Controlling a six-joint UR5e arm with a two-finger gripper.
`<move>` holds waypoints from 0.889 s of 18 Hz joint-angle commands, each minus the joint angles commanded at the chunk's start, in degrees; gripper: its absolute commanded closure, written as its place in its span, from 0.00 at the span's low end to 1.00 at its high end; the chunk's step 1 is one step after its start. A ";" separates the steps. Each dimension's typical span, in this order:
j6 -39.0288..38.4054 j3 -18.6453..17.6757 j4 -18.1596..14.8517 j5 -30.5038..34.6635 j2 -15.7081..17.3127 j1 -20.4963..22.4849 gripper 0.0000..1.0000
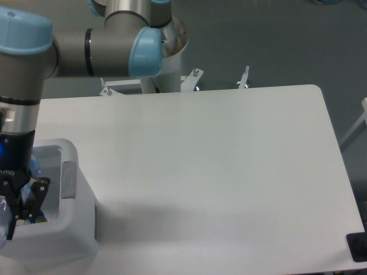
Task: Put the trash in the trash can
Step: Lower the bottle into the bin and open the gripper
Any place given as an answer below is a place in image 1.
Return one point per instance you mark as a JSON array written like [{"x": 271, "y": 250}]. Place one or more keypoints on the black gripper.
[{"x": 16, "y": 151}]

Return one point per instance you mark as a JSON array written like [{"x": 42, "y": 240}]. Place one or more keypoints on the crushed clear plastic bottle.
[{"x": 35, "y": 170}]

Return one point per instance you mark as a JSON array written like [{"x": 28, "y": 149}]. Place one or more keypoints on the white paper wrapper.
[{"x": 51, "y": 204}]

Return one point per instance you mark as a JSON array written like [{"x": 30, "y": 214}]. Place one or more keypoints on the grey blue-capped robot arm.
[{"x": 129, "y": 45}]

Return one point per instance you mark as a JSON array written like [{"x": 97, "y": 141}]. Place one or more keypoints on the white trash can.
[{"x": 73, "y": 234}]

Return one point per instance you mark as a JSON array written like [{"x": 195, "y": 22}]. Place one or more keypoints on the blue yellow snack packet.
[{"x": 40, "y": 218}]

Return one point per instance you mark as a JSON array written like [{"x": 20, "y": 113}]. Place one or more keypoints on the black device at table edge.
[{"x": 357, "y": 246}]

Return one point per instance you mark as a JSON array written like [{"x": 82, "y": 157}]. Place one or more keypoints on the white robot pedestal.
[{"x": 175, "y": 37}]

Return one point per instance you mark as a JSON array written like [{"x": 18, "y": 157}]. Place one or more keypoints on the white pedestal base frame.
[{"x": 187, "y": 84}]

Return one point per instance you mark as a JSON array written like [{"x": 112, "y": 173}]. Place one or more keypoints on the white frame at right edge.
[{"x": 355, "y": 130}]

